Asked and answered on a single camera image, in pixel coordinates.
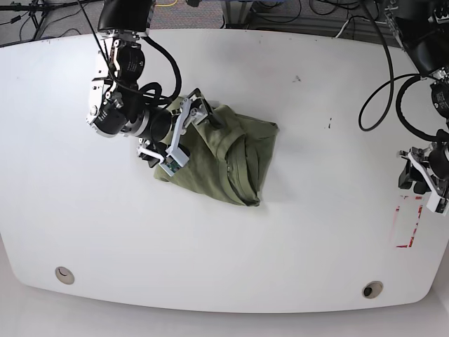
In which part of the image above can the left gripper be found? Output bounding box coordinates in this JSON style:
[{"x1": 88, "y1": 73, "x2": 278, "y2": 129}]
[{"x1": 396, "y1": 145, "x2": 448, "y2": 198}]

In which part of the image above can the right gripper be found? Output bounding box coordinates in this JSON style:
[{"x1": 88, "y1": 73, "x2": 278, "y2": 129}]
[{"x1": 137, "y1": 88, "x2": 225, "y2": 168}]

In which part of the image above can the green T-shirt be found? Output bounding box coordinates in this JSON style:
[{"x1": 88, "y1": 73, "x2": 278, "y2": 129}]
[{"x1": 154, "y1": 105, "x2": 279, "y2": 206}]

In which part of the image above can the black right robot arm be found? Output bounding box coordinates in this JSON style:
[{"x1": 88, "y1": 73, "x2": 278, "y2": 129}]
[{"x1": 86, "y1": 1, "x2": 224, "y2": 176}]

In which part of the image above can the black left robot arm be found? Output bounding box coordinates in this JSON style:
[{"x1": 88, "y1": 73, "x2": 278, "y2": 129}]
[{"x1": 359, "y1": 1, "x2": 448, "y2": 213}]

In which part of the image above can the red tape rectangle marker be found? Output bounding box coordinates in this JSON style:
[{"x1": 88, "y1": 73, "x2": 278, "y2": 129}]
[{"x1": 394, "y1": 195, "x2": 424, "y2": 249}]

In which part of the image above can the right table grommet hole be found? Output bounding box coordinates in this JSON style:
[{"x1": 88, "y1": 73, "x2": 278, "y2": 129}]
[{"x1": 362, "y1": 281, "x2": 384, "y2": 299}]

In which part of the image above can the table grommet hole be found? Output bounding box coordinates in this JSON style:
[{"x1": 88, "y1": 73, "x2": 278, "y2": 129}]
[
  {"x1": 362, "y1": 281, "x2": 384, "y2": 299},
  {"x1": 55, "y1": 266, "x2": 75, "y2": 285}
]

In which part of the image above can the left table grommet hole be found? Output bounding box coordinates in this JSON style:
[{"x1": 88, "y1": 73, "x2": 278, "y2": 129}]
[{"x1": 55, "y1": 266, "x2": 75, "y2": 285}]

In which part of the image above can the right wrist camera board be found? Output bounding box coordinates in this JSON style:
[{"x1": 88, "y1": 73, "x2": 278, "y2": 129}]
[{"x1": 158, "y1": 154, "x2": 189, "y2": 177}]

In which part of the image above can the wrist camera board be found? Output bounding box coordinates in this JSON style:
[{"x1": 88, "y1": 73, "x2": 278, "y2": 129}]
[
  {"x1": 427, "y1": 194, "x2": 448, "y2": 216},
  {"x1": 158, "y1": 154, "x2": 189, "y2": 177}
]

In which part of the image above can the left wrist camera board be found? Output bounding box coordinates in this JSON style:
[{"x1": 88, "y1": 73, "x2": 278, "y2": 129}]
[{"x1": 427, "y1": 194, "x2": 448, "y2": 216}]

